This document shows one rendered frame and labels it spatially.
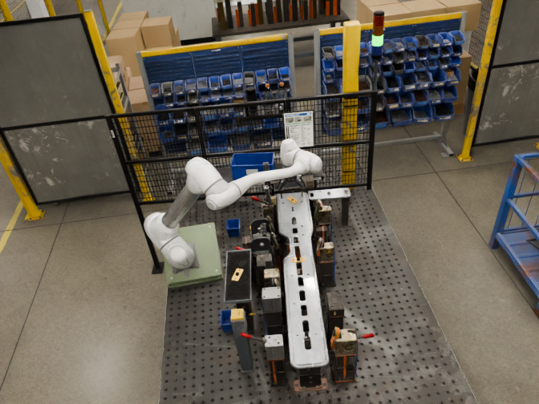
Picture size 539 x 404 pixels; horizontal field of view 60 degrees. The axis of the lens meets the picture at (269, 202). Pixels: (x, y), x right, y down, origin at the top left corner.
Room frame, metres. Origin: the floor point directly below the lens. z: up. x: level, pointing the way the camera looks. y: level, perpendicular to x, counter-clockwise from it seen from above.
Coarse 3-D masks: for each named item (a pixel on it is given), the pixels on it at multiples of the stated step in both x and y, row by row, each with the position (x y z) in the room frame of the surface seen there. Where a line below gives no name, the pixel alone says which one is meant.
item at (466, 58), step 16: (368, 0) 5.77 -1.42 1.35; (384, 0) 5.70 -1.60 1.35; (416, 0) 5.57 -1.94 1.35; (432, 0) 5.50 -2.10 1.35; (448, 0) 5.44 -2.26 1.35; (464, 0) 5.38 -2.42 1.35; (368, 16) 5.46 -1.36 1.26; (384, 16) 5.14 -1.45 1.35; (400, 16) 5.15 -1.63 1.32; (416, 16) 5.18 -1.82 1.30; (464, 64) 5.23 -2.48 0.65; (464, 80) 5.24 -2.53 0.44; (464, 96) 5.24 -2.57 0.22
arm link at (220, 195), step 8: (216, 184) 2.04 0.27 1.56; (224, 184) 2.06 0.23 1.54; (232, 184) 2.08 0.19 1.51; (208, 192) 2.02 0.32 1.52; (216, 192) 2.01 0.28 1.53; (224, 192) 2.02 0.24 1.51; (232, 192) 2.03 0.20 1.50; (240, 192) 2.06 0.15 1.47; (208, 200) 1.98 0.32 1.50; (216, 200) 1.97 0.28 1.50; (224, 200) 1.98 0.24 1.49; (232, 200) 2.01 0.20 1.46; (216, 208) 1.96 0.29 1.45
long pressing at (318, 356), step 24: (288, 216) 2.37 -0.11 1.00; (288, 264) 1.94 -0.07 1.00; (312, 264) 1.92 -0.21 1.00; (288, 288) 1.76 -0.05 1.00; (312, 288) 1.74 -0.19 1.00; (288, 312) 1.59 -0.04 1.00; (312, 312) 1.57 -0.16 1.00; (288, 336) 1.44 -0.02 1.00; (312, 336) 1.42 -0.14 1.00; (312, 360) 1.29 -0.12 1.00
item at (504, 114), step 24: (504, 0) 4.21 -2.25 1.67; (528, 0) 4.23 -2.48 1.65; (504, 24) 4.22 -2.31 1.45; (528, 24) 4.23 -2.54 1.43; (504, 48) 4.23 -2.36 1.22; (528, 48) 4.25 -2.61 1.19; (480, 72) 4.20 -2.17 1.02; (504, 72) 4.24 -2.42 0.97; (528, 72) 4.26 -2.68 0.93; (480, 96) 4.20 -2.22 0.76; (504, 96) 4.25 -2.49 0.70; (528, 96) 4.27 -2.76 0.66; (480, 120) 4.24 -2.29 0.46; (504, 120) 4.26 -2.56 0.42; (528, 120) 4.28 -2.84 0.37; (480, 144) 4.23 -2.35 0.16
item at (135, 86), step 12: (108, 60) 5.55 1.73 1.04; (120, 60) 5.49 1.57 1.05; (132, 84) 5.47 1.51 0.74; (132, 96) 5.13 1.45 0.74; (144, 96) 5.09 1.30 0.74; (132, 108) 4.92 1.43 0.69; (144, 108) 4.94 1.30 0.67; (144, 132) 4.93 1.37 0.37; (144, 144) 4.92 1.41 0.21; (156, 144) 4.94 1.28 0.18
